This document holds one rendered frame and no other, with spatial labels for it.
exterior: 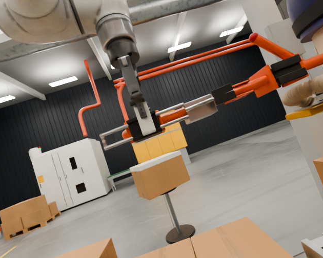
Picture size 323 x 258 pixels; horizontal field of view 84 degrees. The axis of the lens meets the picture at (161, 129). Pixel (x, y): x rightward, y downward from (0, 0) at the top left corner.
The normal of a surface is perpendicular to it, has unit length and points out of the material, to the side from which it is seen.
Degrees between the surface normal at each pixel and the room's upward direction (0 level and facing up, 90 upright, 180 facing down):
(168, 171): 90
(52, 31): 173
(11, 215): 90
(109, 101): 90
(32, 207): 90
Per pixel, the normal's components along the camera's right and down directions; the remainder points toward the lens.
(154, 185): 0.42, -0.22
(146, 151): 0.07, -0.11
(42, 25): 0.32, 0.93
